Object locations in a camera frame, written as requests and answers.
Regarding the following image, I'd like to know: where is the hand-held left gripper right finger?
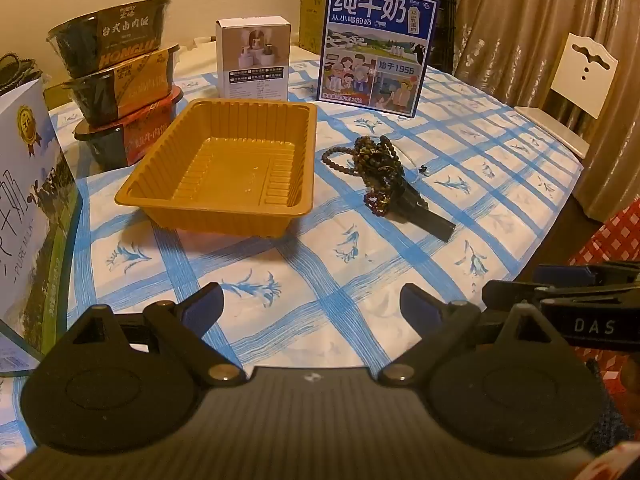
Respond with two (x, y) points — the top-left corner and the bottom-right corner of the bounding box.
(378, 282), (581, 386)

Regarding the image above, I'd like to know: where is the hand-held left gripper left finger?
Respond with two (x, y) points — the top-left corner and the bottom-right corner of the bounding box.
(50, 282), (247, 387)

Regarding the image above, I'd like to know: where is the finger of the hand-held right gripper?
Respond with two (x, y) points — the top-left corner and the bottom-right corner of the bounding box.
(531, 261), (640, 289)
(481, 279), (552, 313)

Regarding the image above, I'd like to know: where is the yellow plastic tray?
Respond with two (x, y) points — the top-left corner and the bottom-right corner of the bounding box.
(114, 98), (319, 239)

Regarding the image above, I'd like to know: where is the brown bead bracelet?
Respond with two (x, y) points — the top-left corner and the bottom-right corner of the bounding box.
(321, 144), (362, 179)

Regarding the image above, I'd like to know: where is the red checked cloth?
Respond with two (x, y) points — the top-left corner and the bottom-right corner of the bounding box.
(567, 197), (640, 272)

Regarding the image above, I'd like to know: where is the blue checked tablecloth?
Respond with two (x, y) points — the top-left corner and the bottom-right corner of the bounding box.
(0, 45), (586, 466)

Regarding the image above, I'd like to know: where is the red instant meal bowl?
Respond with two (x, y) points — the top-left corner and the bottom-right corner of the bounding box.
(72, 85), (184, 169)

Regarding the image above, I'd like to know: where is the white wooden chair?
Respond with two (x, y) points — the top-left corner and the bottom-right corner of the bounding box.
(514, 32), (621, 161)

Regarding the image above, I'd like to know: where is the white green milk carton box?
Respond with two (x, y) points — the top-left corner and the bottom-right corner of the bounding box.
(0, 77), (84, 377)

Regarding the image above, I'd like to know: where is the brown instant meal bowl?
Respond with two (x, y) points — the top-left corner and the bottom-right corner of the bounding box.
(62, 45), (180, 127)

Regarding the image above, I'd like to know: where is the small white cardboard box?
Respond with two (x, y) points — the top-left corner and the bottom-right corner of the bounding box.
(215, 16), (292, 102)

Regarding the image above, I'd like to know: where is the pale foam puzzle mat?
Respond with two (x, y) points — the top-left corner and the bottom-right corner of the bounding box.
(167, 34), (223, 76)

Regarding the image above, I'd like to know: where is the blue milk carton box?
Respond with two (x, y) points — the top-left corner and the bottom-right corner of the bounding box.
(316, 0), (441, 120)

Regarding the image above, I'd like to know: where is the beige curtain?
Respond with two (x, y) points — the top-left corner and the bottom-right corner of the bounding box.
(452, 0), (640, 233)

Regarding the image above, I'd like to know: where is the black storage rack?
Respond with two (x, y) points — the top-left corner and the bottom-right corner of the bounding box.
(419, 0), (459, 74)

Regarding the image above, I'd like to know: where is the black instant meal bowl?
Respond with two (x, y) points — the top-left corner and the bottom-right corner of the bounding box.
(46, 0), (174, 81)

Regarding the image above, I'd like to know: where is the brown cardboard box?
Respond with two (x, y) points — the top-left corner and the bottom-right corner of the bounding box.
(299, 0), (347, 53)

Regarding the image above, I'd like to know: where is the red bead bracelet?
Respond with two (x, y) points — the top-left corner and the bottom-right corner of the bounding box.
(362, 187), (397, 219)

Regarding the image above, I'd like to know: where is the black cable bundle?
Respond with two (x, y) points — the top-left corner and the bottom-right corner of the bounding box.
(0, 51), (44, 97)

